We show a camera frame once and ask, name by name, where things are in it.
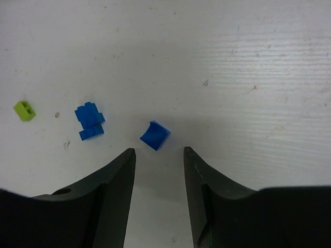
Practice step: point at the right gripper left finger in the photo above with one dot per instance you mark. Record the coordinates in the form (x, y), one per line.
(92, 212)

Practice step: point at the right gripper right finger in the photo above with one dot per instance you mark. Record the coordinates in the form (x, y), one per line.
(223, 213)

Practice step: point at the blue lego brick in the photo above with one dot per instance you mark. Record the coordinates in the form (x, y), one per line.
(155, 136)
(88, 115)
(91, 132)

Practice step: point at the green lego brick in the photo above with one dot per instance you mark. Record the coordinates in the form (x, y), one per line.
(24, 111)

